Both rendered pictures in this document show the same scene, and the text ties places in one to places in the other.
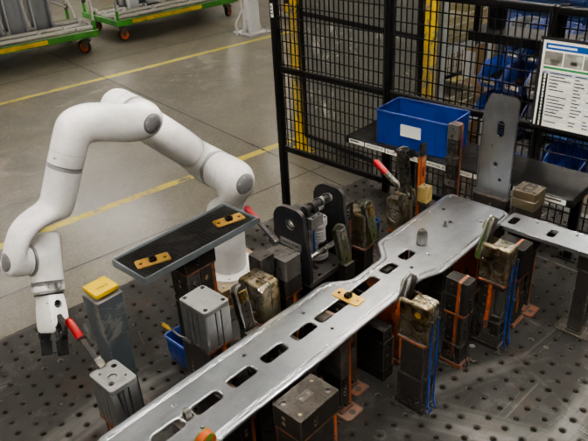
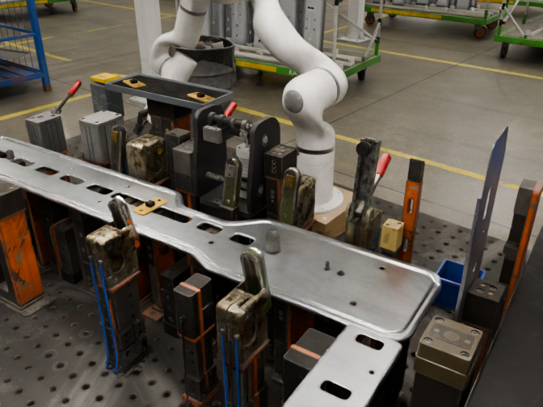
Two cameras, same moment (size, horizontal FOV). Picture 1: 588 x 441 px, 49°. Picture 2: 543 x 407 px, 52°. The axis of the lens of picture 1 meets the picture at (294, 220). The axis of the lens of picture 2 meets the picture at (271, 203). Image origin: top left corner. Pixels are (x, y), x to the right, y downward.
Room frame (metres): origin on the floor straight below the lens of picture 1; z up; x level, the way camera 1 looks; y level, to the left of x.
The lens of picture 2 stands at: (1.40, -1.31, 1.62)
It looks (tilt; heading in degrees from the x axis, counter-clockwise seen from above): 28 degrees down; 78
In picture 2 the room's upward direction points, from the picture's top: straight up
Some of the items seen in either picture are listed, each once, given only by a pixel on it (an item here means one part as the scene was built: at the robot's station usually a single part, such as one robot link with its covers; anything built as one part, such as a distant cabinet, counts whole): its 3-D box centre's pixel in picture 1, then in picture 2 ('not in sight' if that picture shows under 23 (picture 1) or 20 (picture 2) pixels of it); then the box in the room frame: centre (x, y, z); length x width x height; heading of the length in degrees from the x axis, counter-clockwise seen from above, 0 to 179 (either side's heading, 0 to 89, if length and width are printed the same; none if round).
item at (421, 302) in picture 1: (416, 353); (119, 298); (1.27, -0.29, 0.87); 0.12 x 0.09 x 0.35; 45
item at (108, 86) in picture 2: (188, 240); (167, 90); (1.42, 0.27, 1.16); 0.37 x 0.14 x 0.02; 135
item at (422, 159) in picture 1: (419, 213); (402, 267); (1.87, -0.42, 0.95); 0.03 x 0.01 x 0.50; 135
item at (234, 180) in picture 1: (228, 192); (310, 112); (1.83, 0.20, 1.09); 0.19 x 0.12 x 0.24; 41
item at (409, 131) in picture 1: (422, 126); not in sight; (2.25, -0.49, 1.10); 0.30 x 0.17 x 0.13; 48
